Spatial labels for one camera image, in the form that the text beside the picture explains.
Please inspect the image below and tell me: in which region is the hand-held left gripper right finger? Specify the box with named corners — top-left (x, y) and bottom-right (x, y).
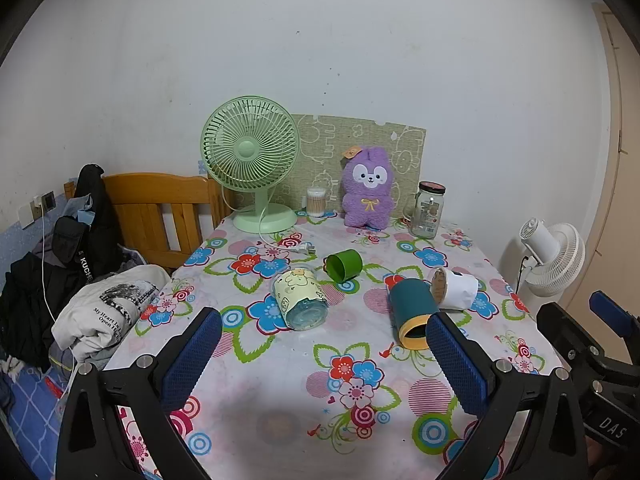
top-left (425, 311), bottom-right (588, 480)

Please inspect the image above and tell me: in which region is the wall socket panel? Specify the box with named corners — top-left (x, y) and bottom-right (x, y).
top-left (19, 190), bottom-right (57, 228)

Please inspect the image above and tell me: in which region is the white cup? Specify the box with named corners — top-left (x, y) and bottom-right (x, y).
top-left (431, 267), bottom-right (481, 311)

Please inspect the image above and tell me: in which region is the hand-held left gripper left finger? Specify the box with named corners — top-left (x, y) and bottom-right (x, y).
top-left (56, 306), bottom-right (223, 480)

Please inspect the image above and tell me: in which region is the black pouch bag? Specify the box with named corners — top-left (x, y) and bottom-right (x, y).
top-left (51, 216), bottom-right (96, 286)

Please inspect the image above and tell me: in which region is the white standing fan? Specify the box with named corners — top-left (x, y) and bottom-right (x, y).
top-left (515, 217), bottom-right (587, 306)

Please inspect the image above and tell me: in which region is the black jacket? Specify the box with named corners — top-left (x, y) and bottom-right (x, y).
top-left (74, 163), bottom-right (126, 281)

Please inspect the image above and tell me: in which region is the white charging cable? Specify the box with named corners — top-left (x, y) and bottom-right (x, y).
top-left (40, 202), bottom-right (58, 323)

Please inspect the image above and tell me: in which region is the white fan power cable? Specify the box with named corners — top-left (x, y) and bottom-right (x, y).
top-left (257, 205), bottom-right (317, 257)

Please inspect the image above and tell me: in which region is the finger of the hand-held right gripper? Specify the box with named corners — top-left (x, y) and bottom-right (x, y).
top-left (589, 290), bottom-right (640, 361)
top-left (536, 301), bottom-right (622, 397)

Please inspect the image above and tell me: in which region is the blue checked bedsheet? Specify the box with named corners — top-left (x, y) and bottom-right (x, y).
top-left (0, 360), bottom-right (76, 461)

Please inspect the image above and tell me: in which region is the cotton swab container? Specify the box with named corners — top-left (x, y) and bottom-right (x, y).
top-left (306, 186), bottom-right (327, 218)

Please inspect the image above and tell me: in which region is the glass jar with lid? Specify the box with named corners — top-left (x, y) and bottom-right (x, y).
top-left (409, 181), bottom-right (447, 239)

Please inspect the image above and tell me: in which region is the green desk fan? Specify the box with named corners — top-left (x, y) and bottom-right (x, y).
top-left (201, 95), bottom-right (301, 234)

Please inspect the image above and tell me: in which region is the wooden headboard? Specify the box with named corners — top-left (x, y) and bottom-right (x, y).
top-left (102, 172), bottom-right (233, 271)

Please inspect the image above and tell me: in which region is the purple plush toy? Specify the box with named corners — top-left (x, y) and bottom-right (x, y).
top-left (341, 146), bottom-right (397, 228)

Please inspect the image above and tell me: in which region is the white printed t-shirt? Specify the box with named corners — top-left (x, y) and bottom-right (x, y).
top-left (51, 263), bottom-right (172, 363)

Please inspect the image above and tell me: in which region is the green patterned foam mat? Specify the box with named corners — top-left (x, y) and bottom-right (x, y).
top-left (287, 114), bottom-right (427, 221)

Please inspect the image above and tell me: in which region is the green cup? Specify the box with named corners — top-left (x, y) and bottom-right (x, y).
top-left (325, 249), bottom-right (363, 283)

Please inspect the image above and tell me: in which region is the beige door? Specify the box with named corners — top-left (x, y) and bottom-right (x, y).
top-left (585, 2), bottom-right (640, 311)

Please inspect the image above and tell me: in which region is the floral tablecloth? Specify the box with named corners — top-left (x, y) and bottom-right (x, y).
top-left (102, 207), bottom-right (563, 480)

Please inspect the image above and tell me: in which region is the teal cup with yellow rim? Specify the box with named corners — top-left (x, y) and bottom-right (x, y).
top-left (389, 278), bottom-right (441, 351)

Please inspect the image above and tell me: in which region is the black clothes pile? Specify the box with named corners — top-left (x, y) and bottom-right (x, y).
top-left (0, 252), bottom-right (86, 371)

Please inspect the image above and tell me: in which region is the yellow cartoon print cup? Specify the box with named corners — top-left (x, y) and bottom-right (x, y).
top-left (272, 266), bottom-right (329, 331)

